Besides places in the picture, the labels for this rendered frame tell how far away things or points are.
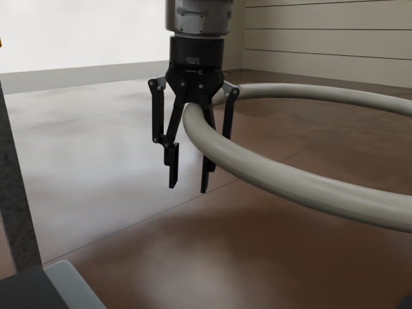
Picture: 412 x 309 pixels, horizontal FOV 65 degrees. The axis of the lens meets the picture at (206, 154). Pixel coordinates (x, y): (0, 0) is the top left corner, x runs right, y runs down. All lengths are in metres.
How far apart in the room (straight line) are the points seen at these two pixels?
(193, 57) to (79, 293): 0.30
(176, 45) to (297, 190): 0.25
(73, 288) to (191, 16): 0.33
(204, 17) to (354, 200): 0.27
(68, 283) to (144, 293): 1.13
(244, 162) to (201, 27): 0.19
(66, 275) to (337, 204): 0.29
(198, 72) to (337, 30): 7.19
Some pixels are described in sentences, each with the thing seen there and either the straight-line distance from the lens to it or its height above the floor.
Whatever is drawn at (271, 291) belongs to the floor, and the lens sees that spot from 1.54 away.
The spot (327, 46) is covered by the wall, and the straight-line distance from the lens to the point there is 7.72.
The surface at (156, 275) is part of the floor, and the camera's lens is 1.60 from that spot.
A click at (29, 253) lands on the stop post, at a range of 1.31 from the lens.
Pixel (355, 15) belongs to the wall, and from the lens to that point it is 7.48.
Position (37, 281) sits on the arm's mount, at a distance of 0.34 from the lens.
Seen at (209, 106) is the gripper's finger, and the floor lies 0.95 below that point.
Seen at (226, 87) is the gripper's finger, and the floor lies 0.97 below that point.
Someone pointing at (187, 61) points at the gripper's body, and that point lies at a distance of 0.44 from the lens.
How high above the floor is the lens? 1.05
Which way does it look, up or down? 21 degrees down
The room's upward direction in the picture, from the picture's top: straight up
